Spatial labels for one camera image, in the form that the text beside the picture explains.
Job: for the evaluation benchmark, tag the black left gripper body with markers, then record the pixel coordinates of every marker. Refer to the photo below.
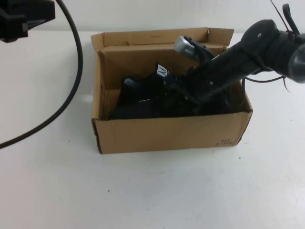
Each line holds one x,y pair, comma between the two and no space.
21,16

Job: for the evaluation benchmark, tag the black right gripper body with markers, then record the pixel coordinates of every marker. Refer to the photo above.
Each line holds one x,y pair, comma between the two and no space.
195,88

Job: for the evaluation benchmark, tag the black mesh sneaker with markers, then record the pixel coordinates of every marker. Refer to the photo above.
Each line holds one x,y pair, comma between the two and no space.
143,95
224,105

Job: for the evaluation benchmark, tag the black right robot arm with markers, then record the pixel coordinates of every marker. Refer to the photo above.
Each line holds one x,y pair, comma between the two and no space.
262,47

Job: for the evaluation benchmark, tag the brown cardboard shoe box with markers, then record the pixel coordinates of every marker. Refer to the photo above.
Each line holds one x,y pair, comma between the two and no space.
166,136

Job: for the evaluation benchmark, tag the thin black zip tie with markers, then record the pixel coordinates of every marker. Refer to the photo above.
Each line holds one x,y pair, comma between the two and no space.
269,81

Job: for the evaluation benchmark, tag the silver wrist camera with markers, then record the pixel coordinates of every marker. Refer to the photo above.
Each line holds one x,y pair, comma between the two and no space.
187,46

